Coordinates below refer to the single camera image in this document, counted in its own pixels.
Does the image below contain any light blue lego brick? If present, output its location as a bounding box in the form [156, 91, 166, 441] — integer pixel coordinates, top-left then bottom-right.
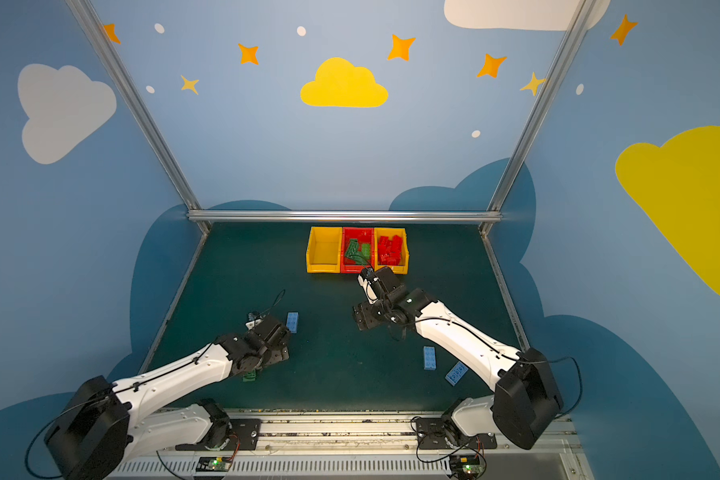
[286, 312, 299, 333]

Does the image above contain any red lego brick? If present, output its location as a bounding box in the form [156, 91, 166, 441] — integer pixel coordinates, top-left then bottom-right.
[377, 235, 403, 266]

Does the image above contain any green lego brick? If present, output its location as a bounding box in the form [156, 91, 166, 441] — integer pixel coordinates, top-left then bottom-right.
[344, 238, 372, 266]

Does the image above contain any blue lego plate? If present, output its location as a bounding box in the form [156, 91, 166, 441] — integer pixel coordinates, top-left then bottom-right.
[445, 362, 469, 386]

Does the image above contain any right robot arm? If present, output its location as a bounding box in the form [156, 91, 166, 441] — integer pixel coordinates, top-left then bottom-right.
[352, 267, 564, 450]

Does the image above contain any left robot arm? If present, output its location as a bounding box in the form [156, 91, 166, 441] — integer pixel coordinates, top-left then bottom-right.
[43, 315, 291, 479]

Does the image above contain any right yellow plastic bin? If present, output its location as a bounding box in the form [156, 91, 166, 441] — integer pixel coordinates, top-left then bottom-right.
[373, 227, 410, 275]

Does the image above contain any yellow plastic bin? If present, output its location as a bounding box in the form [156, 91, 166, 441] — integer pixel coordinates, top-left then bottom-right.
[373, 227, 410, 275]
[306, 227, 343, 274]

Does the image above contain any red plastic bin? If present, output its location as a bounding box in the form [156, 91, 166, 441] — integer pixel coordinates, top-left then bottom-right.
[340, 227, 375, 274]

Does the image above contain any left yellow plastic bin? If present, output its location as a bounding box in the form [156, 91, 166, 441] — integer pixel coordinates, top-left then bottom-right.
[306, 227, 343, 274]

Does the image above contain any left green circuit board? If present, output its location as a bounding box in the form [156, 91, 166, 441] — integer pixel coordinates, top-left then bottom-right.
[196, 457, 232, 473]

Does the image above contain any green circuit board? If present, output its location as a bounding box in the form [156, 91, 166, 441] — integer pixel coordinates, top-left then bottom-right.
[448, 455, 485, 480]
[196, 457, 232, 473]

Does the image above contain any right green circuit board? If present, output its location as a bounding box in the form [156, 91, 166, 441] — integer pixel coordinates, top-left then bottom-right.
[448, 455, 485, 480]

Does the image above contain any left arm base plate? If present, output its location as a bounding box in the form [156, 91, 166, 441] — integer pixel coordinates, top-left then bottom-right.
[175, 418, 262, 453]

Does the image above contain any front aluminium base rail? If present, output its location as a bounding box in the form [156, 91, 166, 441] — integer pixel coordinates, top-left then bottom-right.
[110, 411, 594, 479]

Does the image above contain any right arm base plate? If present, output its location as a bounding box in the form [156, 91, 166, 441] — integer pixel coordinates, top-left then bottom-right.
[411, 416, 497, 451]

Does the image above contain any back aluminium frame rail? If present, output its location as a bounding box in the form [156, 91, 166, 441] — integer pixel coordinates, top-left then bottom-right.
[187, 210, 502, 224]

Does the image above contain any left aluminium frame post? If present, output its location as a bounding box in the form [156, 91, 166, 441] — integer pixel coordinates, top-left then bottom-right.
[66, 0, 202, 213]

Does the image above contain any aluminium frame post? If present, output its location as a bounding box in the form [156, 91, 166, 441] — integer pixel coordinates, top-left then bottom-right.
[66, 0, 202, 213]
[479, 0, 598, 240]

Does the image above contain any right aluminium frame post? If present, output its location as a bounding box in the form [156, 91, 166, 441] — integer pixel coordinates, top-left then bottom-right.
[479, 0, 598, 240]

